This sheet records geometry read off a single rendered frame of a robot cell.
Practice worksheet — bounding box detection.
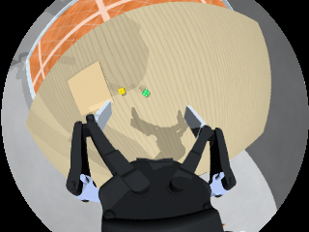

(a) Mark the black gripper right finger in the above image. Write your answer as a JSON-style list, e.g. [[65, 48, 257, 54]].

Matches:
[[169, 105, 237, 198]]

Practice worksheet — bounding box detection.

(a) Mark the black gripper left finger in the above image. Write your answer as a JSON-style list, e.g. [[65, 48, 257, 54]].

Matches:
[[66, 101, 150, 202]]

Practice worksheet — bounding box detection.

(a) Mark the beige square mat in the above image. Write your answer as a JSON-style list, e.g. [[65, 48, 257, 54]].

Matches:
[[68, 61, 114, 116]]

